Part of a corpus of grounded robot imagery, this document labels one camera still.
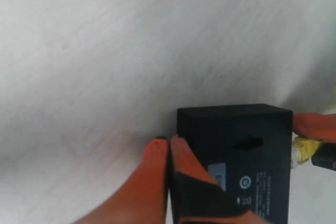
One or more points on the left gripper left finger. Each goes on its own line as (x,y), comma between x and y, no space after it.
(142,198)

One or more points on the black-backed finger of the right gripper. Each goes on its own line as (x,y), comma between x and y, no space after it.
(325,156)

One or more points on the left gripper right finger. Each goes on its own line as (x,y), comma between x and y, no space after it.
(195,197)

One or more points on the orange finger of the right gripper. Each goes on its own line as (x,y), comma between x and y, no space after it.
(315,126)

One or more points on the black network switch box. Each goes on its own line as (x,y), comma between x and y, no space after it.
(246,149)

